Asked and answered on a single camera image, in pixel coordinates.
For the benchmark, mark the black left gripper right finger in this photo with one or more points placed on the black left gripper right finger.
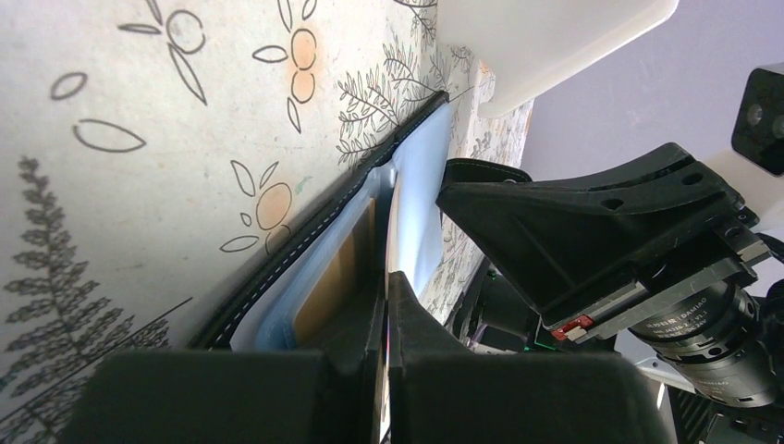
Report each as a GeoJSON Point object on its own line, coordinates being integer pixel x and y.
{"type": "Point", "coordinates": [441, 392]}

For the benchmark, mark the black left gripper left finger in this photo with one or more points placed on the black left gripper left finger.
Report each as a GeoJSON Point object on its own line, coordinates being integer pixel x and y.
{"type": "Point", "coordinates": [327, 392]}

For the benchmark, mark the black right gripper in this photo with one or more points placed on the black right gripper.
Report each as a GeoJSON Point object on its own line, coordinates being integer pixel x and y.
{"type": "Point", "coordinates": [657, 247]}

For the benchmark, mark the gold VIP card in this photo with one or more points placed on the gold VIP card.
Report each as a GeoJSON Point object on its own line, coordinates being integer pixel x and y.
{"type": "Point", "coordinates": [336, 285]}

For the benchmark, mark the black leather card holder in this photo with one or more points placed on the black leather card holder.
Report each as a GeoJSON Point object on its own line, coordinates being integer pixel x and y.
{"type": "Point", "coordinates": [382, 216]}

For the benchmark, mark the floral patterned table mat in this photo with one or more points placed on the floral patterned table mat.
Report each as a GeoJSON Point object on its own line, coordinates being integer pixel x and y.
{"type": "Point", "coordinates": [154, 152]}

